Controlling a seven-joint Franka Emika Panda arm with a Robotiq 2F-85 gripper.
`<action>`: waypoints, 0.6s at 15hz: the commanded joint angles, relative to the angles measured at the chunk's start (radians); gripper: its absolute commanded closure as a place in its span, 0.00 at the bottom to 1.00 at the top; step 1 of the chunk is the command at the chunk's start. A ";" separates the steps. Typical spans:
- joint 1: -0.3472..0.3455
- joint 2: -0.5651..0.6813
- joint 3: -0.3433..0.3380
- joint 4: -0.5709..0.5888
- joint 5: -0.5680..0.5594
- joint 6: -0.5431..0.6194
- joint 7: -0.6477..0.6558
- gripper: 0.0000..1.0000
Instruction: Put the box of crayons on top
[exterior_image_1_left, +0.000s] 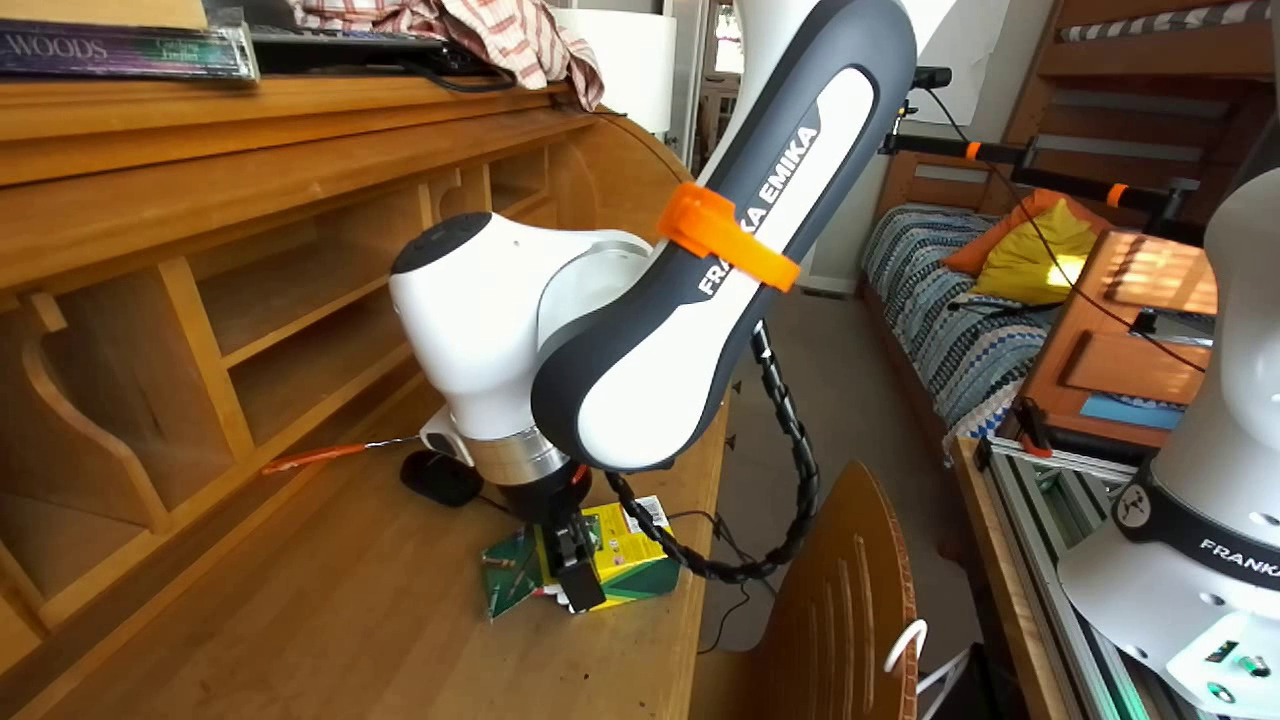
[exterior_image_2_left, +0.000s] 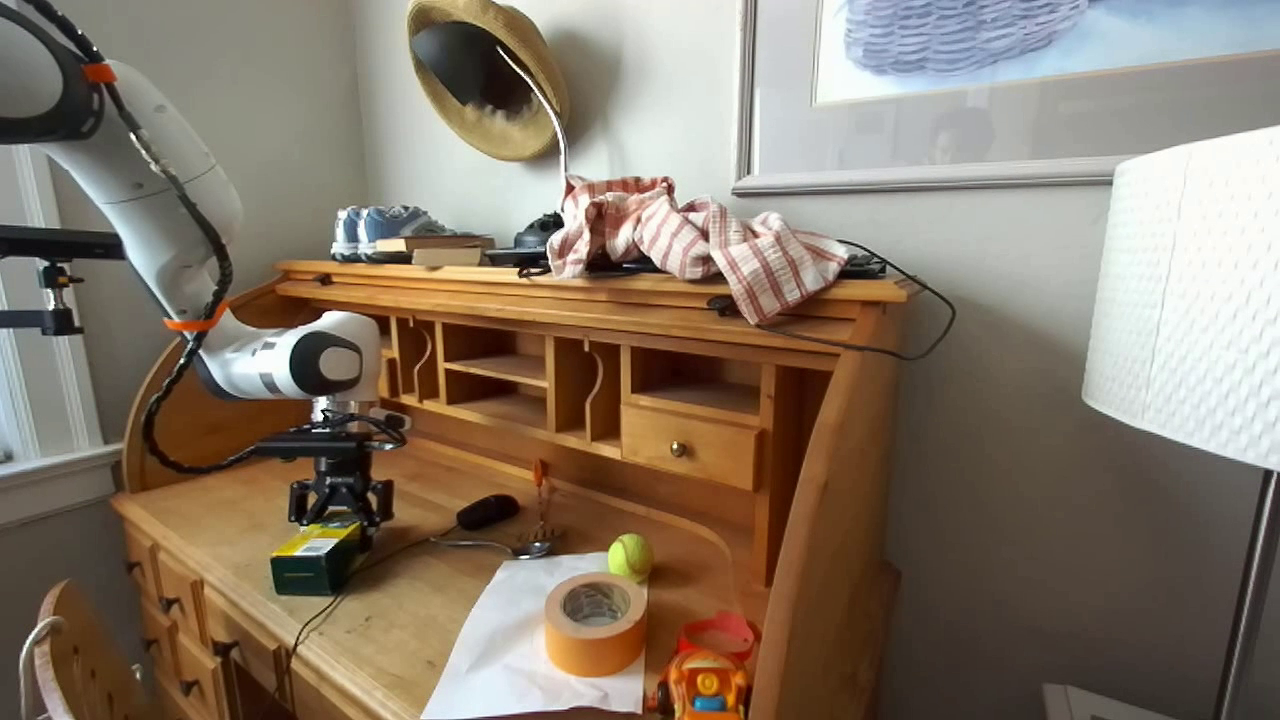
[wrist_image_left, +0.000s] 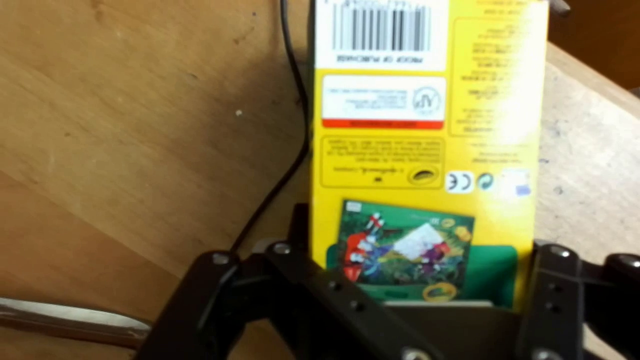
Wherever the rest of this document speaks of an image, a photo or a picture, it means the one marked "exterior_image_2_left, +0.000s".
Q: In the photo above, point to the blue white sneaker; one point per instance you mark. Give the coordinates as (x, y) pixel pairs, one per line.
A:
(400, 226)
(345, 234)

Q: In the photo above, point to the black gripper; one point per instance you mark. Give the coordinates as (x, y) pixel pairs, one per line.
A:
(342, 474)

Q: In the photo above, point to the metal floor lamp pole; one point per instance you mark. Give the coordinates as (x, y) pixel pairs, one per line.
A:
(1245, 602)

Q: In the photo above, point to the tan book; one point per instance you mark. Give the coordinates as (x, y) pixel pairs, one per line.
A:
(453, 241)

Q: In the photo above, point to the small desk drawer with knob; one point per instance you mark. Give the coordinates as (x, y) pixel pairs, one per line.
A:
(695, 447)

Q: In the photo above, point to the white window frame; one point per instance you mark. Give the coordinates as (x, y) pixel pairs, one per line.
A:
(62, 468)

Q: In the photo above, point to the white paper sheet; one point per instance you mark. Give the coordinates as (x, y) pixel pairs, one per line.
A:
(500, 653)

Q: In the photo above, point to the orange toy car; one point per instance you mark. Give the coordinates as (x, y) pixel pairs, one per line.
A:
(706, 680)

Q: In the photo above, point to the gold bowl hat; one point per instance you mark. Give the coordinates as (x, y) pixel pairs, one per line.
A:
(467, 66)

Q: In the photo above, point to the dark purple book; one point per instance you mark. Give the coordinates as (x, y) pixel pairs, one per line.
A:
(444, 259)

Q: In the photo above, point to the orange tape roll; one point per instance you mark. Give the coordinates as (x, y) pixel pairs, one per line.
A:
(595, 644)

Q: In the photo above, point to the white lamp shade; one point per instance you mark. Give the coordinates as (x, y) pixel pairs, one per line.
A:
(1185, 294)

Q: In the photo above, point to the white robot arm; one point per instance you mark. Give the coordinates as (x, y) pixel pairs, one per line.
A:
(145, 173)

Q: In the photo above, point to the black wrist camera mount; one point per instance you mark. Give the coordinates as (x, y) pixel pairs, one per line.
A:
(284, 439)

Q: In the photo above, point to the framed wall picture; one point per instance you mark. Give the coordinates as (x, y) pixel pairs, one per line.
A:
(935, 133)

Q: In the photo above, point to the black camera stand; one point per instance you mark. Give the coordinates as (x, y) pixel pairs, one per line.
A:
(55, 241)

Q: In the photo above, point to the red striped white cloth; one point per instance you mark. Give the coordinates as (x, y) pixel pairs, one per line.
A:
(695, 241)

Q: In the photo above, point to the black computer mouse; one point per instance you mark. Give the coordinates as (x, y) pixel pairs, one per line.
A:
(487, 509)

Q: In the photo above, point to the yellow tennis ball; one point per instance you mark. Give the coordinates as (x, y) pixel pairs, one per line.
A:
(630, 552)

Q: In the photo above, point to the yellow green crayon box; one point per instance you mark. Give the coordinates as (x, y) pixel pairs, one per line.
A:
(314, 563)

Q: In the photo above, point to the wooden roll-top desk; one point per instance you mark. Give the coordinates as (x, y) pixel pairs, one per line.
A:
(241, 514)

